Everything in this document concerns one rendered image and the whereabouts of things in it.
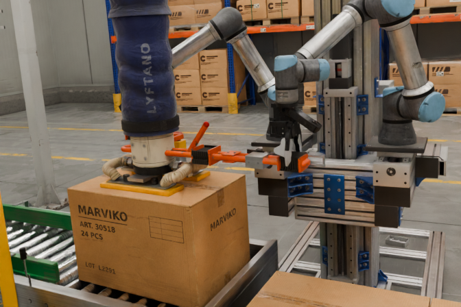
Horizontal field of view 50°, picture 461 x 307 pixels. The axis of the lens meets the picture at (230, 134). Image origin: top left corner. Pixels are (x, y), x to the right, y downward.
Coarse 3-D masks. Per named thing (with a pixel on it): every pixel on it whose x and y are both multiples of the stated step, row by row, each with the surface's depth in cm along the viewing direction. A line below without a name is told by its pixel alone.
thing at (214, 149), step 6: (192, 150) 183; (198, 150) 186; (204, 150) 185; (210, 150) 181; (216, 150) 184; (192, 156) 184; (198, 156) 183; (204, 156) 182; (210, 156) 181; (192, 162) 184; (198, 162) 183; (204, 162) 181; (210, 162) 181; (216, 162) 185
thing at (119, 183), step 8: (128, 176) 195; (104, 184) 196; (112, 184) 194; (120, 184) 193; (128, 184) 191; (136, 184) 190; (144, 184) 189; (152, 184) 188; (160, 184) 188; (176, 184) 188; (136, 192) 188; (144, 192) 186; (152, 192) 184; (160, 192) 182; (168, 192) 181; (176, 192) 185
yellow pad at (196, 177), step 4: (132, 172) 213; (200, 172) 203; (204, 172) 203; (208, 172) 203; (192, 176) 198; (196, 176) 198; (200, 176) 198; (204, 176) 201; (188, 180) 199; (192, 180) 198; (196, 180) 197
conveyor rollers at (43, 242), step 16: (16, 224) 276; (32, 224) 275; (16, 240) 254; (32, 240) 252; (48, 240) 251; (64, 240) 250; (32, 256) 239; (48, 256) 237; (64, 256) 234; (64, 272) 222; (80, 288) 206; (96, 288) 202; (112, 288) 198; (144, 304) 186; (160, 304) 184
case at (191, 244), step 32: (96, 192) 191; (128, 192) 189; (192, 192) 184; (224, 192) 189; (96, 224) 194; (128, 224) 186; (160, 224) 178; (192, 224) 171; (224, 224) 190; (96, 256) 198; (128, 256) 189; (160, 256) 181; (192, 256) 174; (224, 256) 191; (128, 288) 193; (160, 288) 185; (192, 288) 177
